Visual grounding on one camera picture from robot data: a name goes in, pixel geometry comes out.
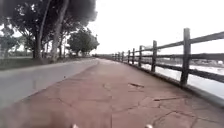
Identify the water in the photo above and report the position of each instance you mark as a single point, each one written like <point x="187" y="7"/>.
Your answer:
<point x="200" y="78"/>

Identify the red paved path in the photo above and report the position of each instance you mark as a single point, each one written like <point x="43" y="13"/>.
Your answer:
<point x="110" y="93"/>

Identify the robot's own part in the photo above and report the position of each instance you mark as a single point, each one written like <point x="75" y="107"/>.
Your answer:
<point x="148" y="126"/>
<point x="74" y="126"/>

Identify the grey concrete strip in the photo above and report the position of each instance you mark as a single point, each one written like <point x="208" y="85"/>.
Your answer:
<point x="30" y="78"/>

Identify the dark wooden rail fence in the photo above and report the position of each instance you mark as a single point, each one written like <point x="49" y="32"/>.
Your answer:
<point x="186" y="56"/>

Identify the row of trees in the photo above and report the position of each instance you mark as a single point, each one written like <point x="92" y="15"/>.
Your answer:
<point x="50" y="23"/>

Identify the grass strip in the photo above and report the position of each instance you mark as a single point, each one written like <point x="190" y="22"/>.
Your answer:
<point x="20" y="62"/>

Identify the grey kerb under fence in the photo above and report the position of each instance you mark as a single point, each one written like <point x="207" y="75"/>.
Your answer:
<point x="180" y="86"/>

